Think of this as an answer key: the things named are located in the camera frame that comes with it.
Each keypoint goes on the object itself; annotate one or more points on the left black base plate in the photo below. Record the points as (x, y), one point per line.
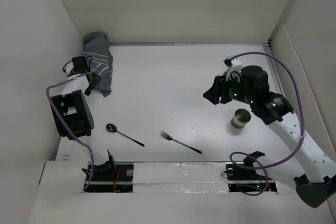
(119, 181)

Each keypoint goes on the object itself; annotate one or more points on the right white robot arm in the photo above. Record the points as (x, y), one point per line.
(314, 179)

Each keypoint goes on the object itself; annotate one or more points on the black spoon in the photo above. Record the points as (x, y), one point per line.
(113, 129)

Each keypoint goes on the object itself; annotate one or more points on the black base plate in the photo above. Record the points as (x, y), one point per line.
(119, 181)
(242, 180)

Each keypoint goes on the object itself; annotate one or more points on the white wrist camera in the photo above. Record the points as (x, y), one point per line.
(234, 66)
(68, 69)

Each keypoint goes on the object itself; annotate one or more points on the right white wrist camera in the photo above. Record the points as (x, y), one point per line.
(234, 66)

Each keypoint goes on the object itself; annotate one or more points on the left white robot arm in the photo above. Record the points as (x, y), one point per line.
(73, 118)

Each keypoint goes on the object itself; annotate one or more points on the grey striped cloth placemat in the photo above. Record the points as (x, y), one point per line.
(96, 45)

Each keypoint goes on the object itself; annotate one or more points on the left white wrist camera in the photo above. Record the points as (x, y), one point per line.
(68, 69)

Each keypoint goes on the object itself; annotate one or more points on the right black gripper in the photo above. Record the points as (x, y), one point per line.
(219, 89)

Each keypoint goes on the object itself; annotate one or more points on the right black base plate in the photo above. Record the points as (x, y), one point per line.
(242, 180)

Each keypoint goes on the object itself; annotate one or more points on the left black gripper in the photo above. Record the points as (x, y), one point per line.
(95, 80)

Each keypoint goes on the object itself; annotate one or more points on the black fork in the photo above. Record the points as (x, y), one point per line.
(170, 138)

